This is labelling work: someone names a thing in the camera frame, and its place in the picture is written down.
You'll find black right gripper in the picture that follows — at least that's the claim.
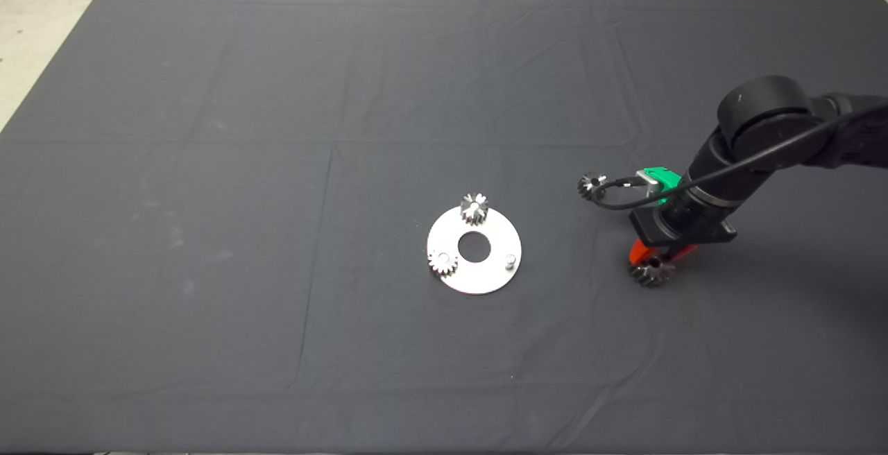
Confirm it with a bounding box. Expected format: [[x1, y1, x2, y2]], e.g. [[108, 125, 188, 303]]
[[628, 204, 737, 266]]

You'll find large steel gear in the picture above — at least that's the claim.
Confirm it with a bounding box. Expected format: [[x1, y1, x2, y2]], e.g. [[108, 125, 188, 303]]
[[629, 257, 676, 289]]

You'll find small steel gear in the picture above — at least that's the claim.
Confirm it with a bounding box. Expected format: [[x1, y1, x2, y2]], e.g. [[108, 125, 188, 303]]
[[428, 249, 459, 277], [461, 193, 490, 227], [577, 172, 608, 202]]

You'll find round metal plate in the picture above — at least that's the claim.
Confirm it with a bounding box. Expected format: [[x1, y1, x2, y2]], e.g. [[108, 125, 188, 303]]
[[426, 205, 522, 296]]

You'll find dark grey table cloth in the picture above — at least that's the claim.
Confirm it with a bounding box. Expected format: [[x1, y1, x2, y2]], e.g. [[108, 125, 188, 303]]
[[0, 0, 888, 455]]

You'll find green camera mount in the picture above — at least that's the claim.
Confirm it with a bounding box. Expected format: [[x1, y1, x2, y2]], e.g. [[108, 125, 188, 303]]
[[645, 167, 683, 203]]

